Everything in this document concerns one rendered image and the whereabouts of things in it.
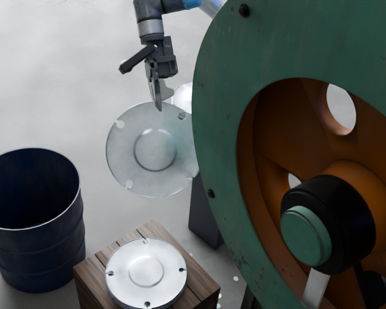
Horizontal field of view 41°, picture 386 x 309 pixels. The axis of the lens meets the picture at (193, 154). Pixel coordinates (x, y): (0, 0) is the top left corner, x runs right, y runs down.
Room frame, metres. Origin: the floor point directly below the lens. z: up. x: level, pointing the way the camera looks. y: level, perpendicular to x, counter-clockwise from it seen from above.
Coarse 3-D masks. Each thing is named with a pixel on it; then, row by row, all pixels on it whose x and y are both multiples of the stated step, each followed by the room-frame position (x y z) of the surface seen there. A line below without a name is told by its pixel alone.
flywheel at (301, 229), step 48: (288, 96) 0.74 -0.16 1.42; (240, 144) 0.79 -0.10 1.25; (288, 144) 0.72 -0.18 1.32; (336, 144) 0.64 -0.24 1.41; (384, 144) 0.58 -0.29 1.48; (288, 192) 0.57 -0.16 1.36; (336, 192) 0.53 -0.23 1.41; (384, 192) 0.54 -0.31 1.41; (288, 240) 0.51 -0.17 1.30; (336, 240) 0.47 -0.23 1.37; (384, 240) 0.50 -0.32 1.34; (336, 288) 0.55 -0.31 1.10
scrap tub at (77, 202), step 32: (0, 160) 1.40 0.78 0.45; (32, 160) 1.45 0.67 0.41; (64, 160) 1.43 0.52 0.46; (0, 192) 1.36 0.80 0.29; (32, 192) 1.44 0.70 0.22; (64, 192) 1.43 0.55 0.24; (0, 224) 1.31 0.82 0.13; (32, 224) 1.42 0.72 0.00; (64, 224) 1.14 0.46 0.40; (0, 256) 1.08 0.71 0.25; (32, 256) 1.06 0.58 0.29; (64, 256) 1.13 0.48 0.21; (32, 288) 1.07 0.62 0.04
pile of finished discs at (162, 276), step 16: (144, 240) 1.12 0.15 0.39; (160, 240) 1.12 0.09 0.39; (112, 256) 1.03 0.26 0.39; (128, 256) 1.04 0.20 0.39; (144, 256) 1.05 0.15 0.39; (160, 256) 1.05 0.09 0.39; (176, 256) 1.06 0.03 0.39; (112, 272) 0.97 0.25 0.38; (128, 272) 0.97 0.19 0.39; (144, 272) 0.98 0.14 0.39; (160, 272) 0.98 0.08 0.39; (176, 272) 0.99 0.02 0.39; (112, 288) 0.91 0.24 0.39; (128, 288) 0.91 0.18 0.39; (144, 288) 0.92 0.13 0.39; (160, 288) 0.92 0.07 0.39; (176, 288) 0.93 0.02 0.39; (128, 304) 0.85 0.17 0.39; (144, 304) 0.86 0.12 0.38; (160, 304) 0.86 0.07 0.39
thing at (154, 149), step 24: (144, 120) 1.10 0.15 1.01; (168, 120) 1.11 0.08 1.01; (120, 144) 1.05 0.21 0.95; (144, 144) 1.06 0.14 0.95; (168, 144) 1.07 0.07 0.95; (192, 144) 1.09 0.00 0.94; (120, 168) 1.02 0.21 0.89; (144, 168) 1.02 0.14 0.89; (168, 168) 1.04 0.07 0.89; (192, 168) 1.05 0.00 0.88; (144, 192) 0.99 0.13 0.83; (168, 192) 1.00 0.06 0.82
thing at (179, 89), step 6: (186, 84) 2.26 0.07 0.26; (174, 90) 2.18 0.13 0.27; (180, 90) 2.20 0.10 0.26; (186, 90) 2.20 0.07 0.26; (174, 96) 2.14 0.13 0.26; (180, 96) 2.14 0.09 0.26; (186, 96) 2.15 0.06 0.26; (174, 102) 2.08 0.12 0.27; (180, 102) 2.09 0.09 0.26; (186, 102) 2.10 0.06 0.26; (186, 108) 2.05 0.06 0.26
